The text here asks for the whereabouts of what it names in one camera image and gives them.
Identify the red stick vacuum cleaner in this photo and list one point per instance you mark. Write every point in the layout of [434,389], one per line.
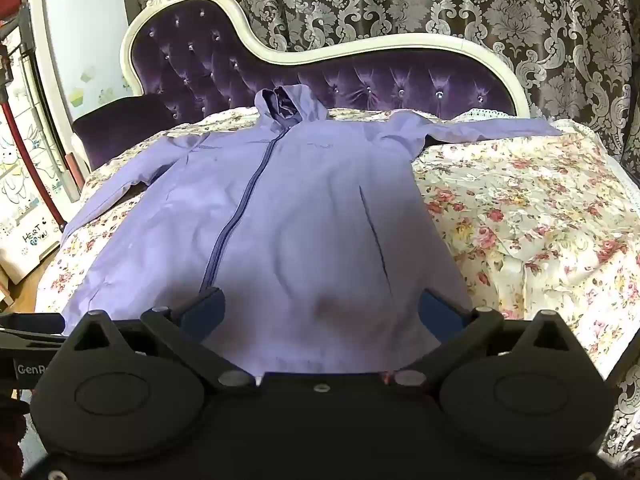
[30,160]

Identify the pale blue door white frame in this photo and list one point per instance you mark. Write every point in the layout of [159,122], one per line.
[90,35]

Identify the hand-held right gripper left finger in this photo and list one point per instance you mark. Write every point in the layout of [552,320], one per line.
[205,312]

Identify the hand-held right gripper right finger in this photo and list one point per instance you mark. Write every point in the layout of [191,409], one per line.
[440,315]

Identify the lavender hooded zip jacket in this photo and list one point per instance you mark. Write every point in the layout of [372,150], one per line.
[300,210]

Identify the brown damask patterned curtain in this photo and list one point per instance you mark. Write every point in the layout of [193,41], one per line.
[450,0]

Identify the white rabbit print drawer cabinet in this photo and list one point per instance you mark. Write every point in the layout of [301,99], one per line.
[20,170]

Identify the purple tufted sofa white frame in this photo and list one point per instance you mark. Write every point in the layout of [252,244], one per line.
[375,85]

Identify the floral print blanket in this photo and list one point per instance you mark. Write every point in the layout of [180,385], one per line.
[525,210]

